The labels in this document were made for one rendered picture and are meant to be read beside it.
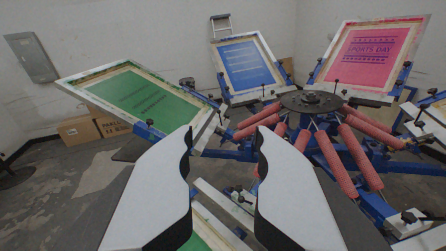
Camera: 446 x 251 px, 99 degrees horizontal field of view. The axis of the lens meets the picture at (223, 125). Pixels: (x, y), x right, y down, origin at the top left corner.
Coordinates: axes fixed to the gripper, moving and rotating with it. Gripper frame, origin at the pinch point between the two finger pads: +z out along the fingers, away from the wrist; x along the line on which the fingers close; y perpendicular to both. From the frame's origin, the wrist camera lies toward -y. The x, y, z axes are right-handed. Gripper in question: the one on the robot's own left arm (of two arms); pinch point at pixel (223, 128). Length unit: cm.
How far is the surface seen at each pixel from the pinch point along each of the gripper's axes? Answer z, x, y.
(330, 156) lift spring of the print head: 54, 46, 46
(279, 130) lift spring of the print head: 71, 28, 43
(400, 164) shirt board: 69, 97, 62
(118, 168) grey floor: 201, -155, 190
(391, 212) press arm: 34, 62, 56
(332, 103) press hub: 74, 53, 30
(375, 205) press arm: 37, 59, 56
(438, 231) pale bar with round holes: 26, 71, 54
